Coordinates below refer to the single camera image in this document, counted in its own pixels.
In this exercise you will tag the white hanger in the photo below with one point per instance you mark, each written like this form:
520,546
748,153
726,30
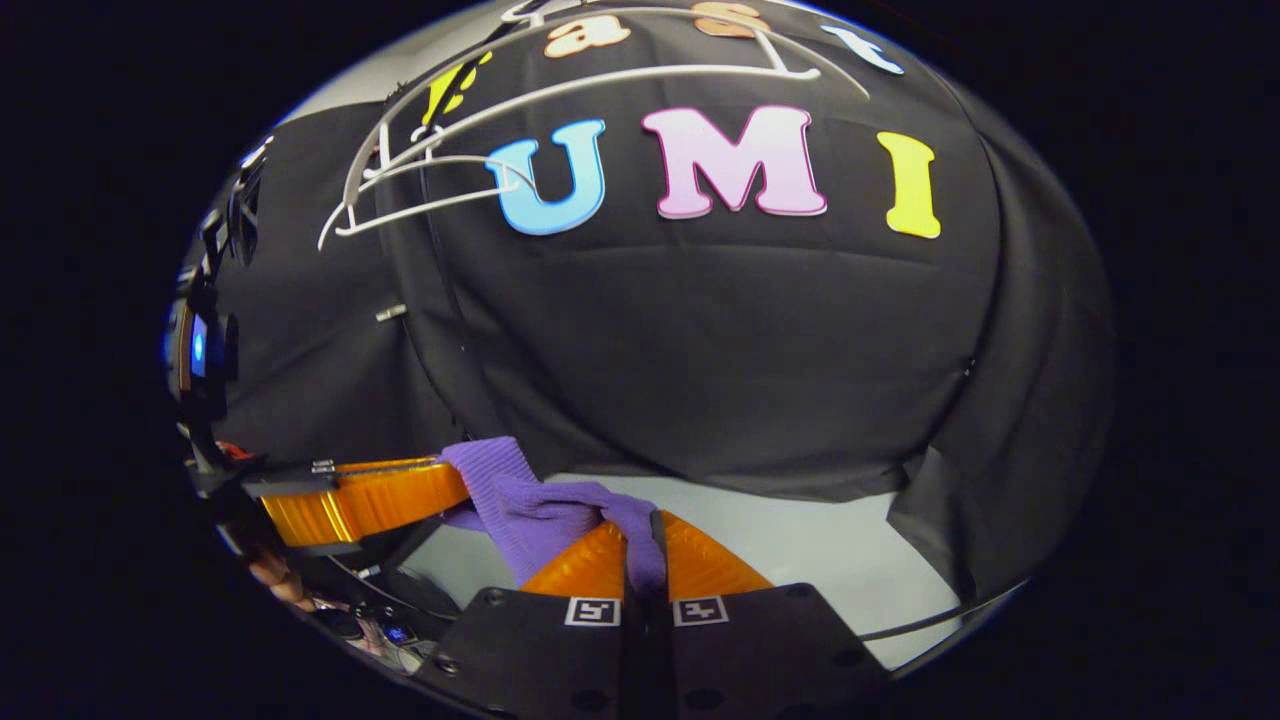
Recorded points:
690,70
420,209

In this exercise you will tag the black backdrop cloth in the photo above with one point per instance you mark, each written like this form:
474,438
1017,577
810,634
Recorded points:
700,350

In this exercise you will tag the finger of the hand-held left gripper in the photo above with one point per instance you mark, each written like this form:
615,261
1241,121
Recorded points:
290,485
325,465

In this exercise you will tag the black clothes rack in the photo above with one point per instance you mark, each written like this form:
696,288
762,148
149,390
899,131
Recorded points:
458,85

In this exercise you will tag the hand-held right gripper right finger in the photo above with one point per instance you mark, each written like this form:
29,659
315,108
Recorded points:
760,660

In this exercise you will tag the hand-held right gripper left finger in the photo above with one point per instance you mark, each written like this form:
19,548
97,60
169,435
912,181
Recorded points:
540,660

